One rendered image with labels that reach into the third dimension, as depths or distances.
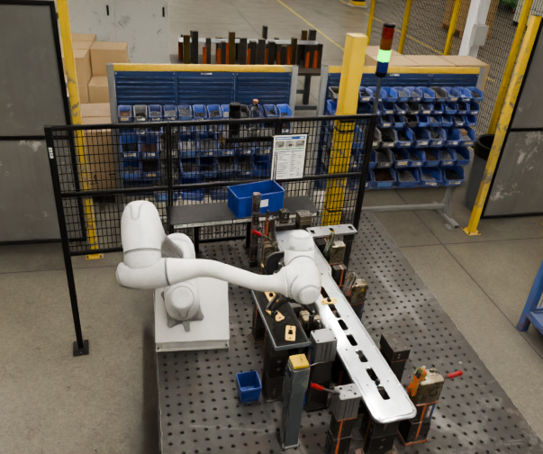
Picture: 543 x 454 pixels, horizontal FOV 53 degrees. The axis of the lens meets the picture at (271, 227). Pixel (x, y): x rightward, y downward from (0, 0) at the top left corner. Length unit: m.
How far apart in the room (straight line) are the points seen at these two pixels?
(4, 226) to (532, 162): 4.61
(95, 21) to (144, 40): 0.75
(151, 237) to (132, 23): 7.12
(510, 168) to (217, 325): 3.52
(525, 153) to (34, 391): 4.42
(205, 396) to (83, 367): 1.37
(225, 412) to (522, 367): 2.36
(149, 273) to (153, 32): 7.22
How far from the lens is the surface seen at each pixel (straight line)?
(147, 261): 1.96
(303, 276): 1.79
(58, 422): 3.52
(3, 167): 4.48
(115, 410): 3.50
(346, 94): 3.37
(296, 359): 2.10
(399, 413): 2.23
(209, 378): 2.65
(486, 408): 2.81
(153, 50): 9.02
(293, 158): 3.35
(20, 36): 4.12
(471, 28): 7.13
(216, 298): 2.76
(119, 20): 8.93
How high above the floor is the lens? 2.62
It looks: 31 degrees down
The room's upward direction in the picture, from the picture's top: 4 degrees clockwise
